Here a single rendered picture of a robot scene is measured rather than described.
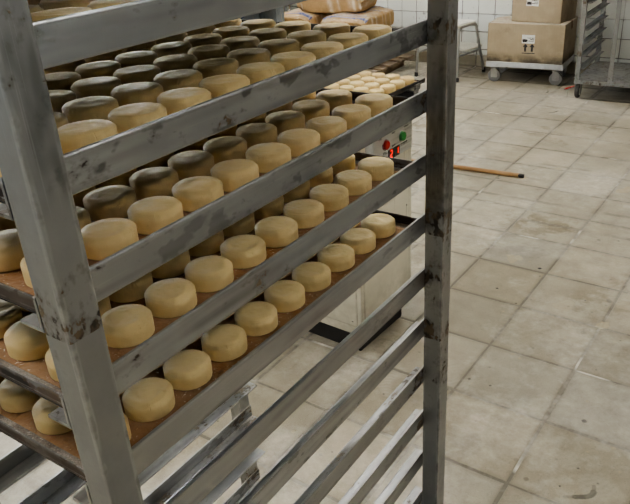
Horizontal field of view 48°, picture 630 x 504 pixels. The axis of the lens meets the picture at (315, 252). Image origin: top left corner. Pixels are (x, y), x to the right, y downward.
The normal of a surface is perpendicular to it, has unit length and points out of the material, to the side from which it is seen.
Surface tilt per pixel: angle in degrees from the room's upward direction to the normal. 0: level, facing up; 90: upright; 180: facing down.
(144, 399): 0
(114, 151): 90
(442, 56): 90
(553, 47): 91
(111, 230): 0
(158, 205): 0
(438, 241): 90
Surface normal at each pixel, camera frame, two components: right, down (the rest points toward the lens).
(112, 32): 0.82, 0.22
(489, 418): -0.06, -0.89
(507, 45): -0.53, 0.43
